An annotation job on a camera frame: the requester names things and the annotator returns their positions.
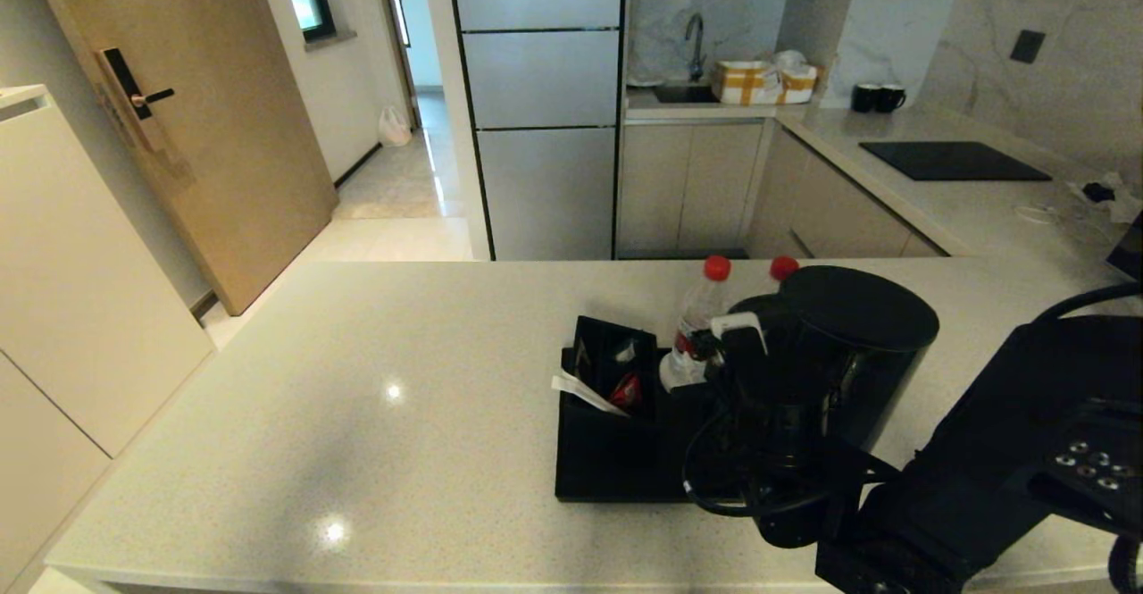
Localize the dark grey electric kettle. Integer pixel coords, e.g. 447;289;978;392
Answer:
725;265;940;459

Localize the black door lock handle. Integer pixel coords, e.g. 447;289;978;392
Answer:
96;46;178;155

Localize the white tall cabinet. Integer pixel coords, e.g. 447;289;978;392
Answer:
0;85;216;594

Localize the black rectangular serving tray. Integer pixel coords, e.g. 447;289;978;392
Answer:
554;347;747;503

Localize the beige sink base cabinet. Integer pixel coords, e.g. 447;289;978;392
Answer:
615;119;771;260

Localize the kitchen sink basin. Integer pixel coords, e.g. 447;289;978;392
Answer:
651;83;721;106

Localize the white paper stick packet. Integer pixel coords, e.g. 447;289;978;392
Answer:
550;372;630;416

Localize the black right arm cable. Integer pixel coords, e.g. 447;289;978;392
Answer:
1034;283;1143;325

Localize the white plastic bag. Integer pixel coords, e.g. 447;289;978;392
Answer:
379;106;414;148

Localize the black induction cooktop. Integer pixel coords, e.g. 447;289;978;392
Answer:
859;140;1055;182

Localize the white round saucer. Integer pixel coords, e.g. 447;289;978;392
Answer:
658;353;711;392

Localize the black sachet holder box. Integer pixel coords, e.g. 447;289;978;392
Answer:
561;315;663;430

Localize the white crumpled cloth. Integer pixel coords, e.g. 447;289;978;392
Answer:
1069;171;1143;225

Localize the white box yellow tape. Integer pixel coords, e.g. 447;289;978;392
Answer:
712;60;781;107
777;65;821;106

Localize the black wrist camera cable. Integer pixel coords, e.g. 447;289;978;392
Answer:
682;406;836;519

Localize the silver refrigerator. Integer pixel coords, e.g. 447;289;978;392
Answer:
444;0;627;262

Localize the beige cooktop base cabinet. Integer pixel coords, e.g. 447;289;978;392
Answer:
746;123;951;260

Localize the brown wooden door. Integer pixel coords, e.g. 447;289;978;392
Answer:
24;0;339;317

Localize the dark kitchen faucet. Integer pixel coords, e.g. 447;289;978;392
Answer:
682;13;708;84

